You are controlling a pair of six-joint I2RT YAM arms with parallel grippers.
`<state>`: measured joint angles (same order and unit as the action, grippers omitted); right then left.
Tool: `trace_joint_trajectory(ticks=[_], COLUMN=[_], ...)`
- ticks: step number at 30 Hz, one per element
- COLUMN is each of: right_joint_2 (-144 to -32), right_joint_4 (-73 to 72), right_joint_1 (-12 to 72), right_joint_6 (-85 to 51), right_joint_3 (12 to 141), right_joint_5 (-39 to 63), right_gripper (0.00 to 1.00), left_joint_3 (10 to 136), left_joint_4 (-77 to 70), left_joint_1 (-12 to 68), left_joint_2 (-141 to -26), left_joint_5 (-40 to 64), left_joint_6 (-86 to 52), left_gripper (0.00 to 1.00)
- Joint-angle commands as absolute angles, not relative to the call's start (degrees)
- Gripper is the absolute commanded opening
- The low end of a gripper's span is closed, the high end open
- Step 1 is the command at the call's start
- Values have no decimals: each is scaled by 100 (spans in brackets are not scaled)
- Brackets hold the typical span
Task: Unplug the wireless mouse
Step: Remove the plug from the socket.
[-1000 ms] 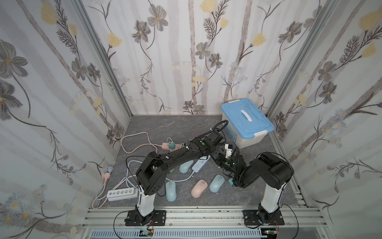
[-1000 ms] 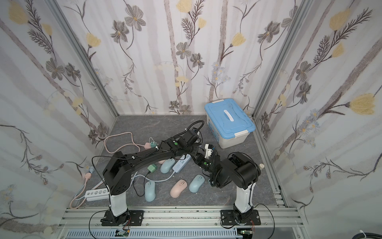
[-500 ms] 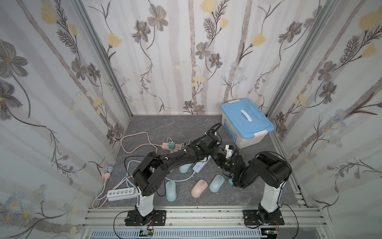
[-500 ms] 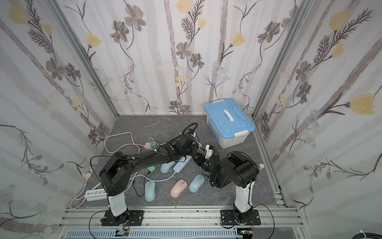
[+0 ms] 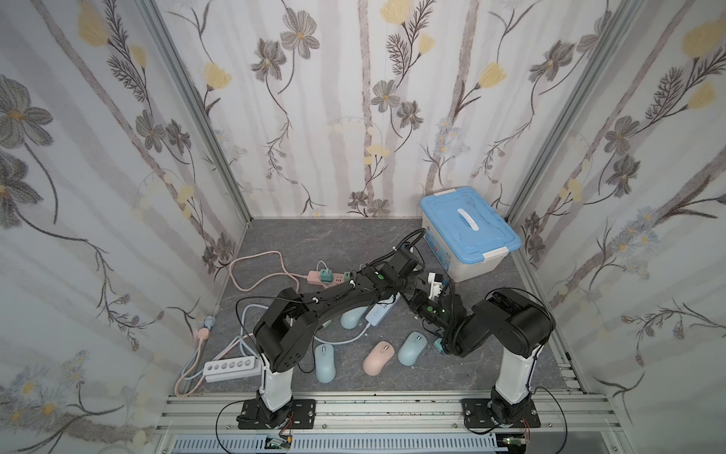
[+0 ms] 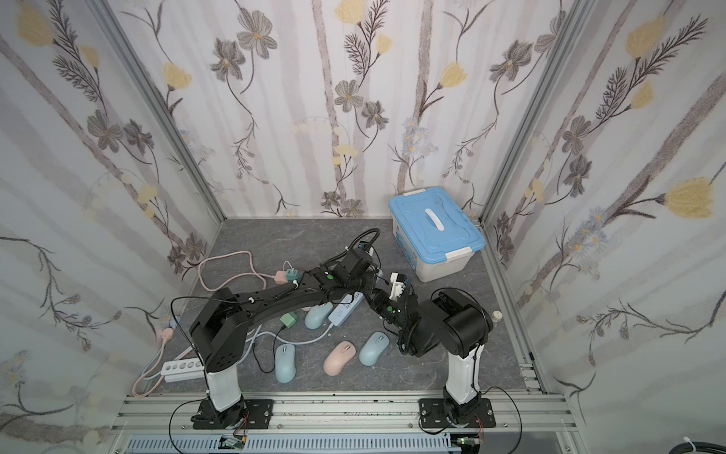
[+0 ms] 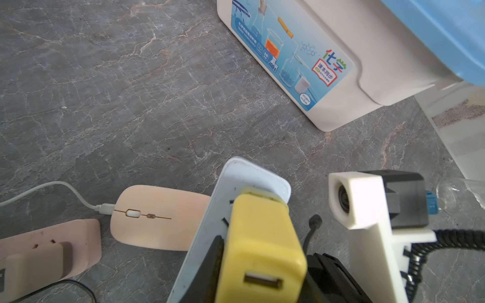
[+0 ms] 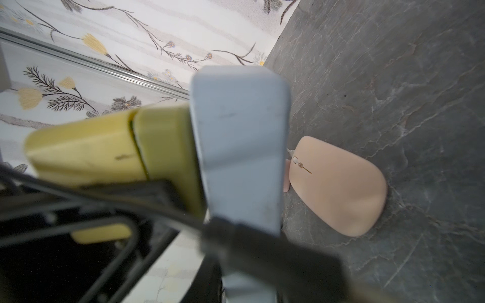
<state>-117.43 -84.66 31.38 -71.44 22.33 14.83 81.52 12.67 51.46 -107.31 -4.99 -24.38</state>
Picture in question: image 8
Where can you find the blue power strip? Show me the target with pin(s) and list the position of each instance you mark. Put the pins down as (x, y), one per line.
(240, 117)

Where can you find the yellow charger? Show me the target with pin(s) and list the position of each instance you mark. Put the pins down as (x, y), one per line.
(145, 144)

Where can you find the pink mouse back right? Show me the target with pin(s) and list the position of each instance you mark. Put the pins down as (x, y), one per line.
(345, 191)

